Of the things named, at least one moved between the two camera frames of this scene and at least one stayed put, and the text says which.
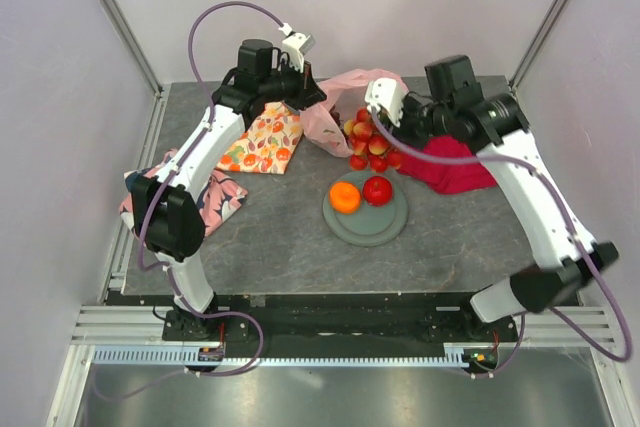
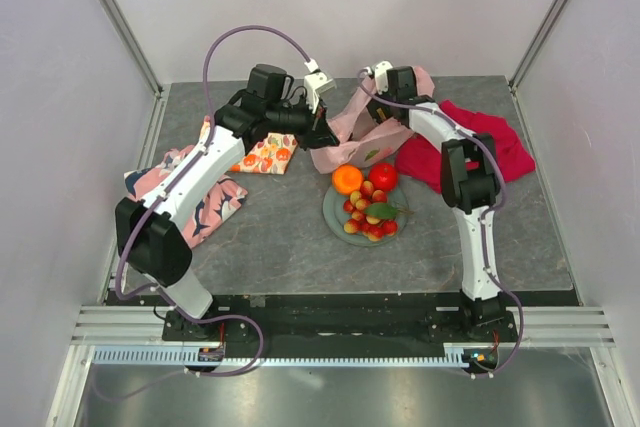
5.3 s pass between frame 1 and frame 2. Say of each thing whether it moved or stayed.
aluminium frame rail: stayed
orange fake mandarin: moved
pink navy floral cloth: stayed
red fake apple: moved
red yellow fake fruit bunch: moved
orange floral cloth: stayed
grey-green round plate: stayed
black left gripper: moved
